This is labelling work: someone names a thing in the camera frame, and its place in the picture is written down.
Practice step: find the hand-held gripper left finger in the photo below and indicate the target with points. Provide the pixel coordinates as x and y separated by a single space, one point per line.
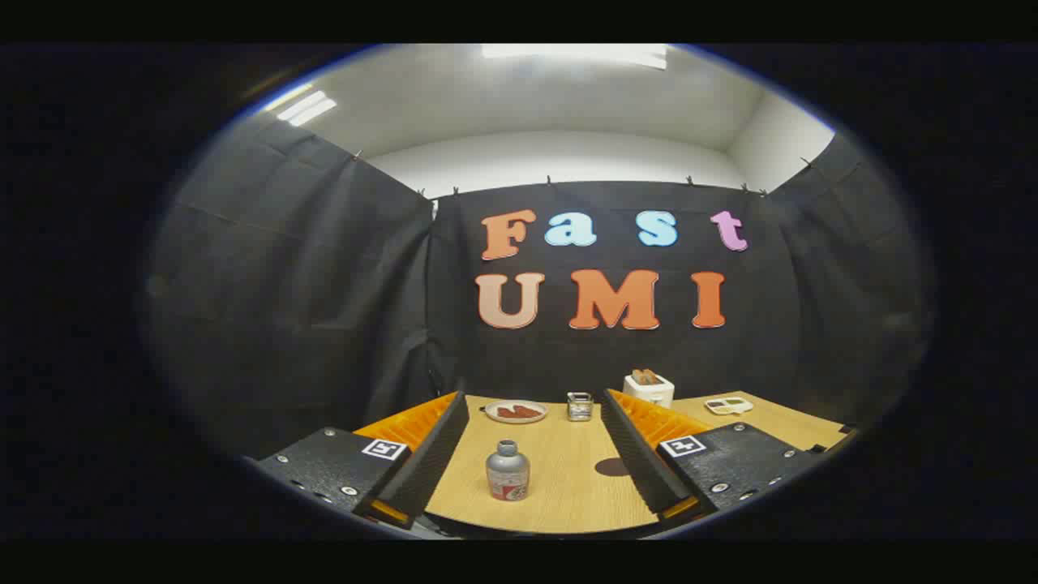
438 454

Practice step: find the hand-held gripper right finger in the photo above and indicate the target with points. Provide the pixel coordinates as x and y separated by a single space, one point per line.
636 458

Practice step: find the dark brown round coaster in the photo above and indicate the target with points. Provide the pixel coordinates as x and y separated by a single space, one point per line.
610 467

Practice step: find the silver juice bottle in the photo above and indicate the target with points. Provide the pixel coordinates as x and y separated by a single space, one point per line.
508 472

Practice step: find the white toaster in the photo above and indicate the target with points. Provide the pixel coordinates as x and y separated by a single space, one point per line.
650 393

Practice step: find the white plate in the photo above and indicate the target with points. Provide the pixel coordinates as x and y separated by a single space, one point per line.
495 414

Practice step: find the wooden table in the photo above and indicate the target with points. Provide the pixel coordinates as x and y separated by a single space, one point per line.
568 495

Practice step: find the reddish brown food piece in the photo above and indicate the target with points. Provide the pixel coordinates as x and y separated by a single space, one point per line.
508 413
530 412

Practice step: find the toast slice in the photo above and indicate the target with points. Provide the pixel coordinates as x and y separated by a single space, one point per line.
645 376

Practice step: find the white compartment tray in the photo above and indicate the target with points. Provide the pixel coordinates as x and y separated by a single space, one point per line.
728 405

